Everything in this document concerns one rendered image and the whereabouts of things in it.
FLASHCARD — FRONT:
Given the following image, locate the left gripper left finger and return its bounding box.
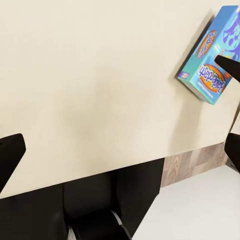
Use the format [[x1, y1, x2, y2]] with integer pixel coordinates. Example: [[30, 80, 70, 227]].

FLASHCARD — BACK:
[[0, 133, 26, 193]]

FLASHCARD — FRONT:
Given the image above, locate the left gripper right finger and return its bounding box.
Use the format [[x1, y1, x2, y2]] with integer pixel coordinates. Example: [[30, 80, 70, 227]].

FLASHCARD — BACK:
[[224, 133, 240, 173]]

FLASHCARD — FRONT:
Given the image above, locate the board game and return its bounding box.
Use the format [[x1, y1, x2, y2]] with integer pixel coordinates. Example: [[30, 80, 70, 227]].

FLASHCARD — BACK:
[[178, 5, 240, 105]]

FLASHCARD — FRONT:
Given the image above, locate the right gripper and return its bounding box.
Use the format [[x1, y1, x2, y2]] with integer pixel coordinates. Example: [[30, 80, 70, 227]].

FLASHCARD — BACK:
[[214, 55, 240, 82]]

